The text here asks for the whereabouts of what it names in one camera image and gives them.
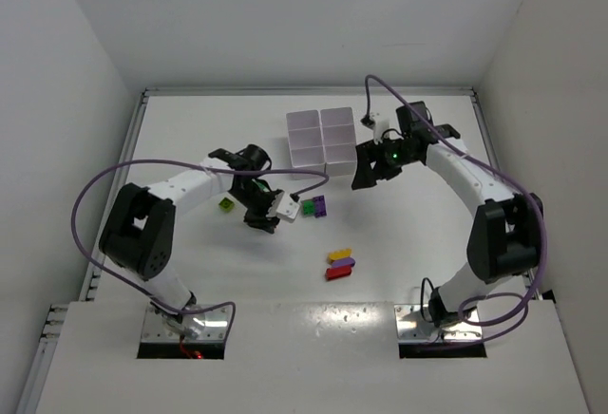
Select lime green lego brick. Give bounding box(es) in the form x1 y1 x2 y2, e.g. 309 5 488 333
218 198 235 213

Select long red lego brick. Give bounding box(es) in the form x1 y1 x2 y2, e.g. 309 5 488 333
325 266 352 281

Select dark green lego brick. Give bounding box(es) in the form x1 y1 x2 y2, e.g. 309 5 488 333
254 180 268 192

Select yellow lego brick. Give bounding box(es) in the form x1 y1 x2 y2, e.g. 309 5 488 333
328 248 352 264

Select lavender curved lego brick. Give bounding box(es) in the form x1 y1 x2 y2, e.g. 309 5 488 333
331 257 355 269

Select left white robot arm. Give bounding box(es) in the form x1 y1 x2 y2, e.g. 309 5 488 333
99 144 295 324

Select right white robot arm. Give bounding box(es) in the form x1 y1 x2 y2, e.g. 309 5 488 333
351 102 542 327

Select right white compartment tray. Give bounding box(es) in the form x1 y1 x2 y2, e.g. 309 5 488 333
320 107 357 177

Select white compartment tray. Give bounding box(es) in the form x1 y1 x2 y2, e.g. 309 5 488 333
320 107 357 177
286 110 325 171

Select purple lego plate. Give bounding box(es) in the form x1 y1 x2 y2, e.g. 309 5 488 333
313 195 327 218

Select left white compartment tray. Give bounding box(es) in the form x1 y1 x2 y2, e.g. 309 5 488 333
286 110 325 171

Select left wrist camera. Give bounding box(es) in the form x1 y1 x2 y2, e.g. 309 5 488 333
268 192 300 223

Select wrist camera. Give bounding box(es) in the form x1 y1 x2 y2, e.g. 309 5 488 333
268 192 300 223
361 112 390 144

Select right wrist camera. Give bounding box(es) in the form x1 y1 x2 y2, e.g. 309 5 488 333
361 112 390 144

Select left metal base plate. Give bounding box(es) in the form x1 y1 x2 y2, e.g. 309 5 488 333
141 306 231 344

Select metal base plate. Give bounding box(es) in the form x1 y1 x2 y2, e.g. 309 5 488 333
141 306 231 344
394 304 484 346

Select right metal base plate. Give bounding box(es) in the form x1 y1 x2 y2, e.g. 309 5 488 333
394 304 484 346

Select red wires under table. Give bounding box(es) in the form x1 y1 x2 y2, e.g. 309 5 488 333
178 337 205 361

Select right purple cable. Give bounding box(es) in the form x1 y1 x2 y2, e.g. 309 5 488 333
363 74 550 347

